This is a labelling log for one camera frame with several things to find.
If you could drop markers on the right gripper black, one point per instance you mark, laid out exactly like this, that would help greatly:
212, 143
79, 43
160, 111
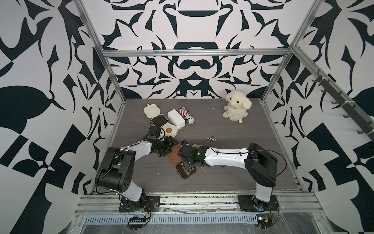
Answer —
187, 165

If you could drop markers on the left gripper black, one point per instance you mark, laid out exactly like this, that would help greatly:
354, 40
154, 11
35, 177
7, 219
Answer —
170, 143

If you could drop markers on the brown nail clipper case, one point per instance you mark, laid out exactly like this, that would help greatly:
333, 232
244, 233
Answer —
183, 170

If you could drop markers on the cream nail clipper case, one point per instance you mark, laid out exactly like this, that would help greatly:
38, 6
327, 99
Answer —
170, 130

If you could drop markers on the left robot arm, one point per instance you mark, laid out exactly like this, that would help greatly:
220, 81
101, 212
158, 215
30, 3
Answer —
116, 169

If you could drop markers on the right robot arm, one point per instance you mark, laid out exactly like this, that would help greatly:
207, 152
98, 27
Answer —
259, 162

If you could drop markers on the white rectangular box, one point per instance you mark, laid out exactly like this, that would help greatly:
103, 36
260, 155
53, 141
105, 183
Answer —
176, 119

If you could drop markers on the flag pattern can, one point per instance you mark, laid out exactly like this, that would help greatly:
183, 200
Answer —
188, 117

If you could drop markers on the white plush dog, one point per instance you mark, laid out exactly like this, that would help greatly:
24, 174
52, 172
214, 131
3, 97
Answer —
237, 106

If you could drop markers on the left electronics board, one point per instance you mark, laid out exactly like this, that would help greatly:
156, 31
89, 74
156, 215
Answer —
136, 222

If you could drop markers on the electronics board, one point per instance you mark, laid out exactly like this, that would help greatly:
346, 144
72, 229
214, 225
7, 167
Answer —
264, 221
136, 222

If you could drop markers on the right electronics board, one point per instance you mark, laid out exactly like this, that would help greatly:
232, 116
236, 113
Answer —
264, 221

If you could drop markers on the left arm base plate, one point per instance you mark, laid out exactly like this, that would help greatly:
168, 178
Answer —
145, 204

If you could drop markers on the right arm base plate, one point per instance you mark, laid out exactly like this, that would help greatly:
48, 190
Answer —
249, 203

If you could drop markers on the aluminium front rail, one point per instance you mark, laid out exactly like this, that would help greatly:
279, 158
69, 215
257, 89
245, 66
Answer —
290, 201

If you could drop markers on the wall hook rack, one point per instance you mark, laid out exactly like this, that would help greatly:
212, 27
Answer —
342, 100

